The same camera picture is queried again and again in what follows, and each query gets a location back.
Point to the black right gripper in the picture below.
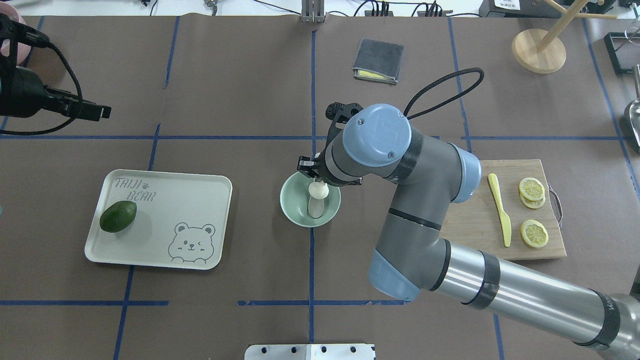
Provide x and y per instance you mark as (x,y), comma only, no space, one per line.
(306,164)

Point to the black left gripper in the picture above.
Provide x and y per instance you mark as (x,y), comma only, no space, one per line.
(31,93)

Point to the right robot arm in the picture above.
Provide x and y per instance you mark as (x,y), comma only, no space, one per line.
(411,257)

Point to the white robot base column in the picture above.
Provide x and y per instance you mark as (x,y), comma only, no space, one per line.
(327,351)

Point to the green ceramic bowl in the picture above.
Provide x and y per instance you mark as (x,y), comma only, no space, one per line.
(294,196)

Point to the pink bowl of ice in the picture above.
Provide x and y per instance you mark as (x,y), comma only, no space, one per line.
(13,32)

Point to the green avocado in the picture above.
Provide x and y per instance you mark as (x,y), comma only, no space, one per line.
(118,216)

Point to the cream bear tray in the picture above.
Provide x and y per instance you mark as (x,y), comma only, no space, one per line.
(180,221)

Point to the grey folded cloth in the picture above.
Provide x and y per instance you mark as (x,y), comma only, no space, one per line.
(378,61)

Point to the yellow plastic knife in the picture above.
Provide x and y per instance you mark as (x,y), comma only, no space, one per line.
(504,219)

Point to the wooden cutting board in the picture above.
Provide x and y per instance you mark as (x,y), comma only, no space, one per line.
(475,222)

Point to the lemon slice pair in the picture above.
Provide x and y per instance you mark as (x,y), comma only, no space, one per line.
(531,192)

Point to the wooden mug tree stand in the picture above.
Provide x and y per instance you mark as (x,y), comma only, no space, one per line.
(541,51)

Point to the glass rack tray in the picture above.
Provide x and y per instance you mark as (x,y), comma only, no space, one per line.
(623,49)

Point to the metal scoop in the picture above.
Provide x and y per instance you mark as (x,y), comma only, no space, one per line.
(631,120)

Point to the aluminium frame post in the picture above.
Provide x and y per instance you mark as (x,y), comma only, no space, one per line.
(313,11)

